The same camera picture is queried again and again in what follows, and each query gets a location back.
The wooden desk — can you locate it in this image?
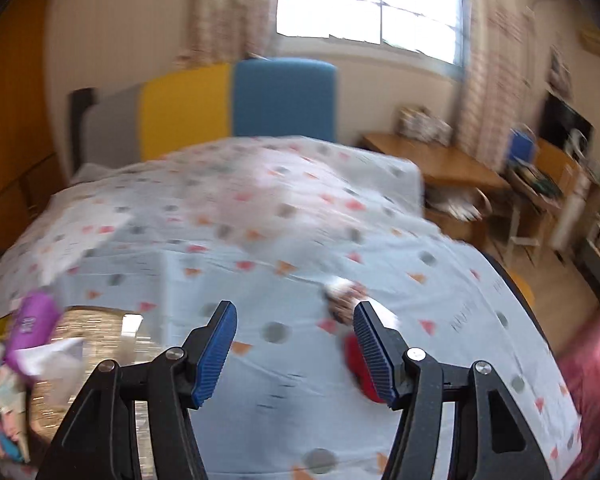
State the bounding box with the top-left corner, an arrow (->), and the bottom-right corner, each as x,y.
362,132 -> 512,242

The red knitted sock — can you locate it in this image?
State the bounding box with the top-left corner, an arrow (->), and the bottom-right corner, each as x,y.
342,332 -> 387,404

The white paper sheet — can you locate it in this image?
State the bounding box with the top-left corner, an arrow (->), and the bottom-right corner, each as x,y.
17,337 -> 87,382

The sparkly woven basket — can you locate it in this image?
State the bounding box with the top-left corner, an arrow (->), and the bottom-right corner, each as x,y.
0,305 -> 162,466

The light blue patterned bed sheet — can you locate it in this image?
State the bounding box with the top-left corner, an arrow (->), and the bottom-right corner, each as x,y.
0,135 -> 584,480

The brown and white knitted scarf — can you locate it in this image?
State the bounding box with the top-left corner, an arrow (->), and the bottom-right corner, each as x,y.
322,280 -> 399,327

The patterned curtain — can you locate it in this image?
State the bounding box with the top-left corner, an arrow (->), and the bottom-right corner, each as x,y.
177,0 -> 282,67
459,0 -> 537,162

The window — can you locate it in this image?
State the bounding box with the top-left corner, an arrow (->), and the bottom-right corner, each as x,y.
275,0 -> 469,69

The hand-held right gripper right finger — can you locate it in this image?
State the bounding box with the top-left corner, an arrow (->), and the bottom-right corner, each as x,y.
353,300 -> 554,480

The wooden wardrobe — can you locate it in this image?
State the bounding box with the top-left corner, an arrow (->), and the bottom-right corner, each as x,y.
0,0 -> 72,263

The blue chair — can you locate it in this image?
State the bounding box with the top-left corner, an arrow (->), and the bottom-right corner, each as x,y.
507,127 -> 539,167

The multicoloured padded headboard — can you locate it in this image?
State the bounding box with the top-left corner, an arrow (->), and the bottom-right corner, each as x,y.
70,57 -> 339,181

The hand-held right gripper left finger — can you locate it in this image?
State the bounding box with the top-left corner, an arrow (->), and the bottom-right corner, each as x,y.
35,300 -> 238,480

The black television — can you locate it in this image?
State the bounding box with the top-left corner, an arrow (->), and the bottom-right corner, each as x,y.
537,92 -> 594,154

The white bag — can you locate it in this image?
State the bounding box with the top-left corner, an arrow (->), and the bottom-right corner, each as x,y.
424,187 -> 492,224

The purple packet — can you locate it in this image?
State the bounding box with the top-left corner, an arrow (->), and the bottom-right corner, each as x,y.
5,292 -> 62,367

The white patterned quilt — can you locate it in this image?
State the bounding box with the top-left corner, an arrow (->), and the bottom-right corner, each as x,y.
35,145 -> 341,281

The pink blanket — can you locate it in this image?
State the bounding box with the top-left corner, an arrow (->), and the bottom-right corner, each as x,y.
555,290 -> 600,477

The cluttered wooden side table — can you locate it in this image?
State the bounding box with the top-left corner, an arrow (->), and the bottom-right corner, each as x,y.
504,140 -> 587,262

